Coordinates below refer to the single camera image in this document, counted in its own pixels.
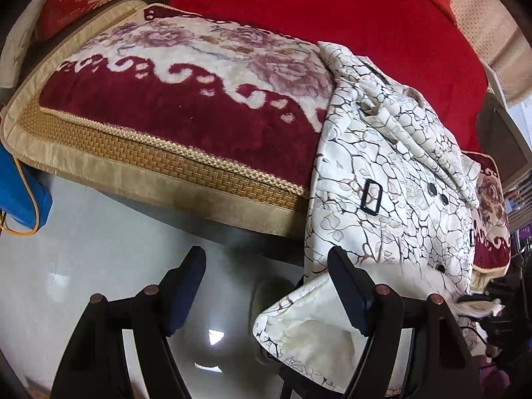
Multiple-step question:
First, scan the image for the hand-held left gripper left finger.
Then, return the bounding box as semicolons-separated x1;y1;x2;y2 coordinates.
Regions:
50;246;207;399

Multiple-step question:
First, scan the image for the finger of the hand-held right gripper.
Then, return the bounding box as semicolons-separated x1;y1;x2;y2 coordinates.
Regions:
456;293;503;306

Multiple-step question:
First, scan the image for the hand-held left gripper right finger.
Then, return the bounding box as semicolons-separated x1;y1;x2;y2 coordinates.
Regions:
328;246;485;399

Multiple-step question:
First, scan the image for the white branch-print coat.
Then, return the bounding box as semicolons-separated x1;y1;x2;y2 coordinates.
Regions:
252;42;505;397

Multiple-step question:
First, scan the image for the golden woven bed mat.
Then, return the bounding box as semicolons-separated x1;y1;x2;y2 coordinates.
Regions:
0;0;312;241

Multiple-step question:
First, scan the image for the red floral plush blanket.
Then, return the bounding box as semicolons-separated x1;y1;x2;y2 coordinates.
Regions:
38;3;513;278

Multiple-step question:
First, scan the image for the beige textured curtain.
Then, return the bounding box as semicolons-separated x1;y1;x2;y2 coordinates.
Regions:
432;0;532;105

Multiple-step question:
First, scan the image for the red bedspread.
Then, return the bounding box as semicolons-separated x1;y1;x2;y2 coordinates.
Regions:
170;0;488;155

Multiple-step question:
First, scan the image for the white cloth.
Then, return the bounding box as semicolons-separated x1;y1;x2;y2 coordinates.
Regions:
0;0;55;89

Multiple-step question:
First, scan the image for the red printed gift box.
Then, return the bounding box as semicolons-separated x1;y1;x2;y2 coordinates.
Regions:
35;0;123;41

